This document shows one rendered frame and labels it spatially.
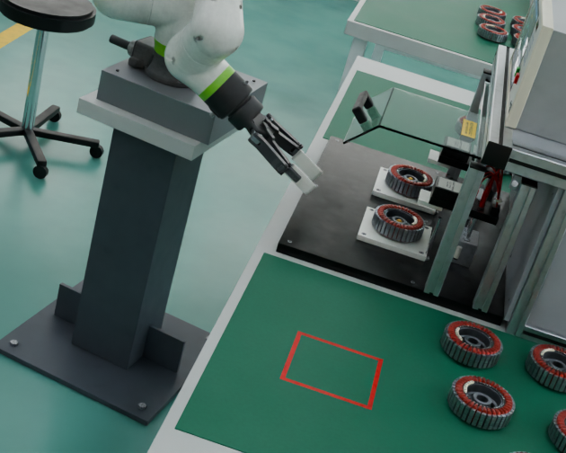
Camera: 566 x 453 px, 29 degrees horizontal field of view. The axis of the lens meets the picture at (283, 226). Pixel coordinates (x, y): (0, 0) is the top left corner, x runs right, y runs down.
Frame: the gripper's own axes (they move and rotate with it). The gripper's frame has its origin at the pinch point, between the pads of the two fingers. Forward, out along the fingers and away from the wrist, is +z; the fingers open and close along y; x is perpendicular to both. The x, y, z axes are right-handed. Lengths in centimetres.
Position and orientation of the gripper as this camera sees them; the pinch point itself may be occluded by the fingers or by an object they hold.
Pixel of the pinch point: (305, 173)
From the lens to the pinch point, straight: 232.6
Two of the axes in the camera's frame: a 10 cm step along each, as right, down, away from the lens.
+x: 6.9, -5.8, -4.3
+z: 7.0, 7.0, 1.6
